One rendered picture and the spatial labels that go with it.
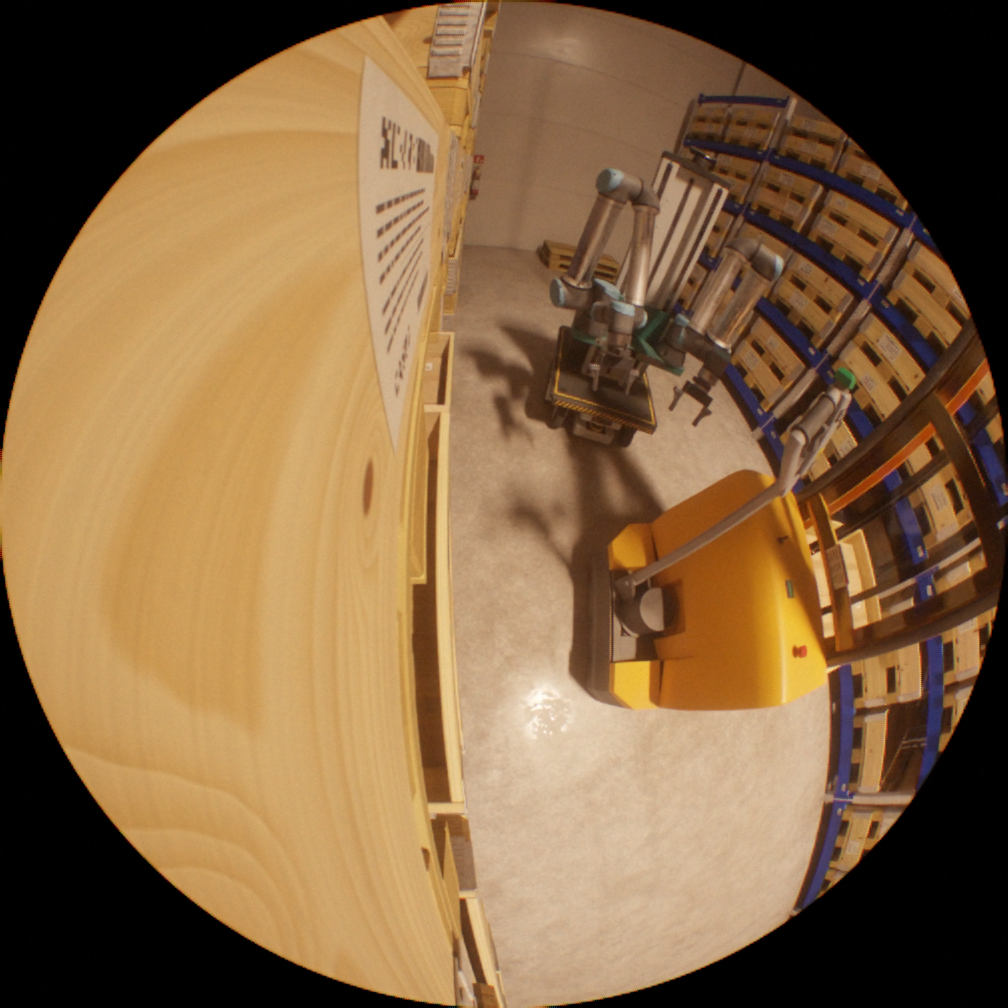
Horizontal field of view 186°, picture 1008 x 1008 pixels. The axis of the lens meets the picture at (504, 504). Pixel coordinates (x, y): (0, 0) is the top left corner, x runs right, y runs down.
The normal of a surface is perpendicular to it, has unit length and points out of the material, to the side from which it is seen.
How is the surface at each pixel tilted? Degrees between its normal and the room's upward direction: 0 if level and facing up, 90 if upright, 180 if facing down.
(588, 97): 90
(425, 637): 0
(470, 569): 0
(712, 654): 74
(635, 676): 22
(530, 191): 90
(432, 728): 0
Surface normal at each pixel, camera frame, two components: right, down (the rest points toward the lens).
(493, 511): 0.14, -0.47
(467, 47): 0.07, 0.88
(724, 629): -0.91, -0.26
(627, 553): -0.24, -0.48
